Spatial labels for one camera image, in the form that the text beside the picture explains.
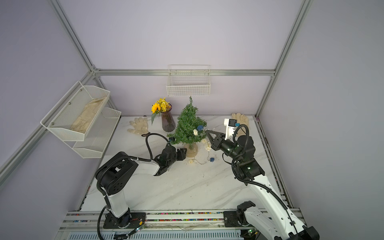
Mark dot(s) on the white two-tier mesh shelf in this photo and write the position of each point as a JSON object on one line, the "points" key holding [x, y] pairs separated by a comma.
{"points": [[94, 142]]}

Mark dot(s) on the dark glass vase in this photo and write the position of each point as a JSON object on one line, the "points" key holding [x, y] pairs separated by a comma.
{"points": [[168, 123]]}

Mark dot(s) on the cream glove on table right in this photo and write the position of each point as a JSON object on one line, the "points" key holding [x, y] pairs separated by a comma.
{"points": [[242, 120]]}

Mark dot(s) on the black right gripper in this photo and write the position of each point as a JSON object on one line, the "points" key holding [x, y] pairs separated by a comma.
{"points": [[218, 143]]}

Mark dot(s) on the cream glove on table left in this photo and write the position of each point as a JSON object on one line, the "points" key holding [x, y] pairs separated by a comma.
{"points": [[139, 126]]}

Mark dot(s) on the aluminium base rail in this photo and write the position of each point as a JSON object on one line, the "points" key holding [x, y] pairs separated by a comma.
{"points": [[162, 225]]}

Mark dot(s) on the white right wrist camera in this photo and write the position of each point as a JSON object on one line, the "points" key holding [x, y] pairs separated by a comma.
{"points": [[231, 125]]}

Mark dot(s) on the rattan ball string lights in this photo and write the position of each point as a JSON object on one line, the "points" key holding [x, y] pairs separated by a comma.
{"points": [[192, 150]]}

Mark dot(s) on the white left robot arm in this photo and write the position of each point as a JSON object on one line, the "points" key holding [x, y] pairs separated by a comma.
{"points": [[113, 176]]}

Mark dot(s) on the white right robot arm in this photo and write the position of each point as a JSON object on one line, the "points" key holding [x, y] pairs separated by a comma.
{"points": [[264, 192]]}

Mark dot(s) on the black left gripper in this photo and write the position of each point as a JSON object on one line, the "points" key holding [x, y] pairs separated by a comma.
{"points": [[182, 154]]}

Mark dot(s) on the white wire wall basket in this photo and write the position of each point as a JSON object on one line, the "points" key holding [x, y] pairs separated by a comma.
{"points": [[188, 80]]}

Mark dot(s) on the cream glove on table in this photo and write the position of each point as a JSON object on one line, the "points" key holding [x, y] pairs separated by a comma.
{"points": [[139, 126], [242, 120]]}

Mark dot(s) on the yellow sunflower bouquet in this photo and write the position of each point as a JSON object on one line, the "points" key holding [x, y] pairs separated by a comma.
{"points": [[160, 107]]}

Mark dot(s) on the cream glove in shelf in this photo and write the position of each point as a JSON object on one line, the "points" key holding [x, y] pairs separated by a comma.
{"points": [[84, 120]]}

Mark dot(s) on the small green christmas tree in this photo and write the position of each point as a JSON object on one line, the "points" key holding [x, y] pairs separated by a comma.
{"points": [[187, 122]]}

